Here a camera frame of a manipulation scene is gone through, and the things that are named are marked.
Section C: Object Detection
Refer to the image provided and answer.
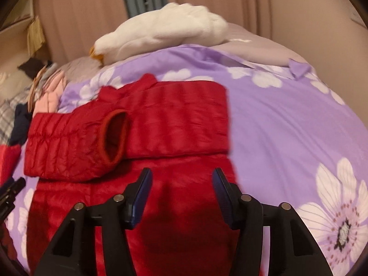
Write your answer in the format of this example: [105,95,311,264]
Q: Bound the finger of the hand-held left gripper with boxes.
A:
[0,177,27,216]

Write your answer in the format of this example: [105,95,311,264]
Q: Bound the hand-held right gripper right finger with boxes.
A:
[212,167,334,276]

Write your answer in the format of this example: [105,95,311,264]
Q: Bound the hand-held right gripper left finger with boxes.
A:
[34,167,153,276]

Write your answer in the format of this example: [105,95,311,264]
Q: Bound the red down jacket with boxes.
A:
[23,73,245,276]

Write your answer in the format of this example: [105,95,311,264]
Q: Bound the red fuzzy cloth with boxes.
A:
[0,143,23,185]

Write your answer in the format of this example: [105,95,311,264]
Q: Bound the navy cloth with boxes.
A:
[9,103,34,148]

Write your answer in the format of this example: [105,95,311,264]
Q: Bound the plaid cloth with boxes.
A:
[0,91,33,142]

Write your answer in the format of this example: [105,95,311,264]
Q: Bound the purple floral bedsheet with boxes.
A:
[6,44,368,276]

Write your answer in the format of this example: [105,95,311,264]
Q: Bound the pink garment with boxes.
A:
[34,69,69,115]

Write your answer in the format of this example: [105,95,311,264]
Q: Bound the dark brown cloth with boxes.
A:
[17,57,55,79]

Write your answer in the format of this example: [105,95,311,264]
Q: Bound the grey pillow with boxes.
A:
[56,23,306,79]

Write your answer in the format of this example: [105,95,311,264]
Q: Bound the white plush duck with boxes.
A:
[90,2,229,64]

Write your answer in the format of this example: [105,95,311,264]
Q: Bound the white shelf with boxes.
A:
[0,0,38,33]

